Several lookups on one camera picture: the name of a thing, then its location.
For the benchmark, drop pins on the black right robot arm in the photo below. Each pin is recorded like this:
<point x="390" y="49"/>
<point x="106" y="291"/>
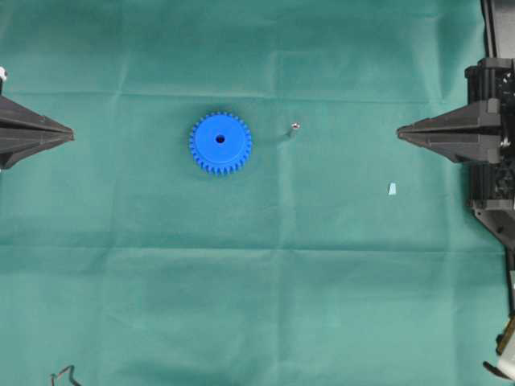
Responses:
<point x="481" y="133"/>

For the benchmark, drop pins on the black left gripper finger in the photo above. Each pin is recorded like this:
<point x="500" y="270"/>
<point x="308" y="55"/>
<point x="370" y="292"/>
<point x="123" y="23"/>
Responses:
<point x="18" y="148"/>
<point x="16" y="116"/>

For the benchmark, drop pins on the yellow black clamp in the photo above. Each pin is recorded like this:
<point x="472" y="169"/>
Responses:
<point x="504" y="368"/>

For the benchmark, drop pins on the white object at left edge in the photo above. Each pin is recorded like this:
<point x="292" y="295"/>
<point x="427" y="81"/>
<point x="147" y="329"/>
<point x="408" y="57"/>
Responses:
<point x="3" y="74"/>

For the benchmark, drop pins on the green table cloth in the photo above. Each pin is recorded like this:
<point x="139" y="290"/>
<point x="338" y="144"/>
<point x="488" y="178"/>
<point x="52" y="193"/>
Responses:
<point x="121" y="257"/>

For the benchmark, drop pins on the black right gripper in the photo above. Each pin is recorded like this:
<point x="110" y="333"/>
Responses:
<point x="491" y="98"/>

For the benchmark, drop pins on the blue plastic gear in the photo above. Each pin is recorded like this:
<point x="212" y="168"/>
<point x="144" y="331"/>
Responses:
<point x="220" y="143"/>

